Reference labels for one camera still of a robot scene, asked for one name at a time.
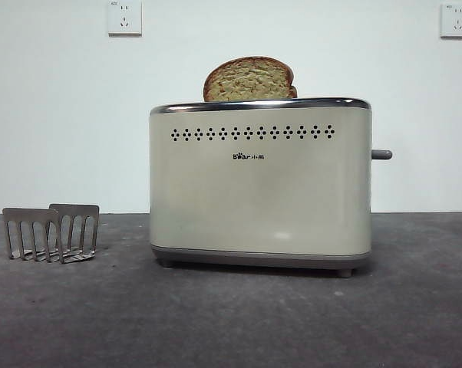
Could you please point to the white wall socket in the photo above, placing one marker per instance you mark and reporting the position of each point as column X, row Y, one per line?
column 125, row 18
column 457, row 21

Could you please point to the cream toaster with chrome top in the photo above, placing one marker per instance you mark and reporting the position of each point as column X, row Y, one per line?
column 254, row 191

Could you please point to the grey toaster lever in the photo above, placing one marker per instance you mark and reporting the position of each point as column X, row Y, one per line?
column 382, row 155

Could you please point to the brown toasted bread slice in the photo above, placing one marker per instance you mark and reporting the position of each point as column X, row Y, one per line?
column 250, row 82

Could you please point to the silver metal toast rack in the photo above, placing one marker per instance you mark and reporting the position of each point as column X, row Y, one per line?
column 51, row 234

